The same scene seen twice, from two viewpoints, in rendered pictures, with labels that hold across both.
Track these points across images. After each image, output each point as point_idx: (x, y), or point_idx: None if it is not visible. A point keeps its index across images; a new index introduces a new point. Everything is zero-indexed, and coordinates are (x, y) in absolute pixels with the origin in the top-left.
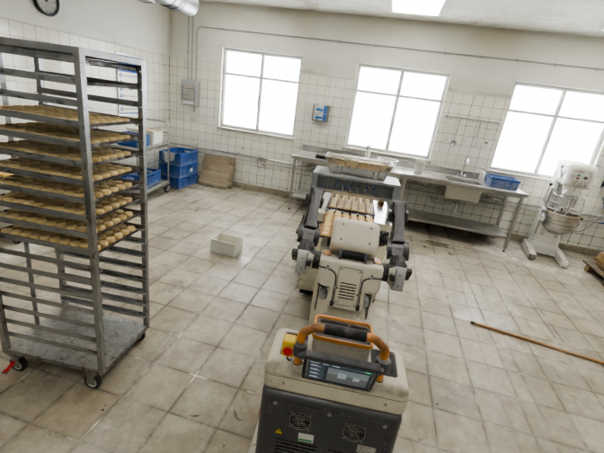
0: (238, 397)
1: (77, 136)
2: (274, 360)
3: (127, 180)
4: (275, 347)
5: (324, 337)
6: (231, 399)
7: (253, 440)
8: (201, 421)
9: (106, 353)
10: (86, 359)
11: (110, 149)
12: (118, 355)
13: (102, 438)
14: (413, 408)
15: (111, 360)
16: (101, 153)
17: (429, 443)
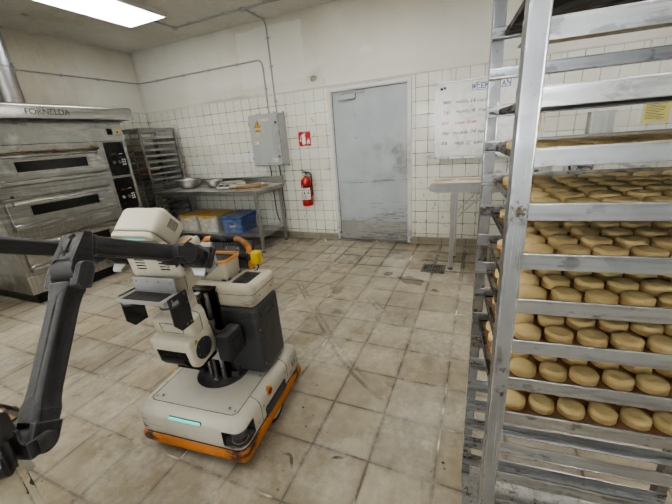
0: (284, 485)
1: (574, 139)
2: (266, 269)
3: (561, 302)
4: (262, 274)
5: (232, 251)
6: (293, 481)
7: (281, 364)
8: (328, 450)
9: (466, 462)
10: (503, 488)
11: (604, 198)
12: (463, 498)
13: (421, 431)
14: (68, 473)
15: (464, 486)
16: (558, 187)
17: (105, 431)
